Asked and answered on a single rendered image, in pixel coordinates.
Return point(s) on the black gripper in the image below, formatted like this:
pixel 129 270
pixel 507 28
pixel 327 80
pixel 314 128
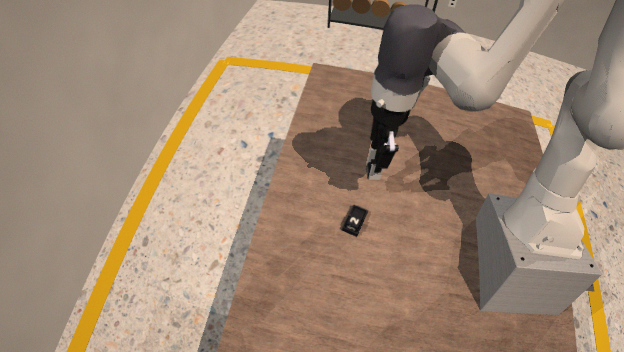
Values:
pixel 384 140

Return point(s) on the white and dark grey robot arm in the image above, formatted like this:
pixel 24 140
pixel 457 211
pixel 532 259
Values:
pixel 474 79

